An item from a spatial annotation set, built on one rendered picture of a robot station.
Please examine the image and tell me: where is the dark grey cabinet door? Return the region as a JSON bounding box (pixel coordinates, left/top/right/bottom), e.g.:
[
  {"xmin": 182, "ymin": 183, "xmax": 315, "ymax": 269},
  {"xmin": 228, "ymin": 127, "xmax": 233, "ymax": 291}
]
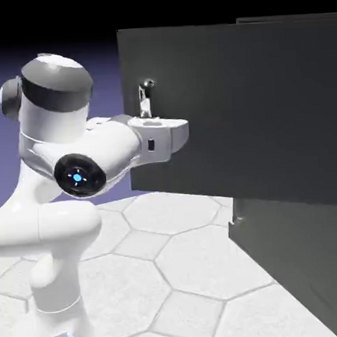
[
  {"xmin": 226, "ymin": 192, "xmax": 337, "ymax": 337},
  {"xmin": 115, "ymin": 17, "xmax": 337, "ymax": 218}
]

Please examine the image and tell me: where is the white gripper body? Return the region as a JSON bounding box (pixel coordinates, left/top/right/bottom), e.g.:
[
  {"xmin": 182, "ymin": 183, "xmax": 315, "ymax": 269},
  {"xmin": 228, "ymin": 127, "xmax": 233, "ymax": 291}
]
[{"xmin": 169, "ymin": 117, "xmax": 191, "ymax": 156}]

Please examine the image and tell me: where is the dark grey cabinet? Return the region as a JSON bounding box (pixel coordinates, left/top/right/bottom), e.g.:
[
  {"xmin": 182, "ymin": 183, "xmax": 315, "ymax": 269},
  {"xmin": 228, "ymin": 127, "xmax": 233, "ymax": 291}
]
[{"xmin": 216, "ymin": 12, "xmax": 337, "ymax": 337}]

